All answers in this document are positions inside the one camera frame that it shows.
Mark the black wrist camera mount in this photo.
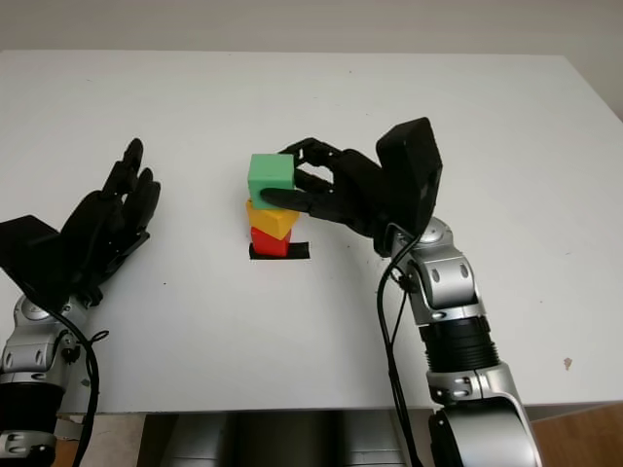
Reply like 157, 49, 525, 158
375, 116, 444, 239
0, 214, 75, 305

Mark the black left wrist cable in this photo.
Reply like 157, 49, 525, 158
46, 305, 111, 467

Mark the yellow wooden block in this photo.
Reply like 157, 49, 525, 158
245, 198, 298, 240

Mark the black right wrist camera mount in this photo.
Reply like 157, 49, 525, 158
375, 116, 444, 239

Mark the dark grey robot torso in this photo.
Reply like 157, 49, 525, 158
137, 411, 405, 467

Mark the black tape strip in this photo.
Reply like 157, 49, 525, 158
248, 241, 312, 263

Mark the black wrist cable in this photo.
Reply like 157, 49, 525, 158
377, 228, 424, 467
46, 305, 111, 467

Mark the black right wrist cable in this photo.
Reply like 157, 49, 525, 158
377, 228, 424, 467

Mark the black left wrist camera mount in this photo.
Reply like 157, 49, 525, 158
0, 214, 75, 305

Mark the grey table frame bar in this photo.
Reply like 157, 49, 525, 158
55, 413, 89, 442

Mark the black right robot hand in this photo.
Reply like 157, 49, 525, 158
260, 137, 391, 257

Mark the green wooden block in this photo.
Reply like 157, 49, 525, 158
246, 153, 297, 211

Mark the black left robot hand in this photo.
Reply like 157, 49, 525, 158
57, 138, 162, 307

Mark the red wooden block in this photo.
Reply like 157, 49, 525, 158
249, 226, 293, 258

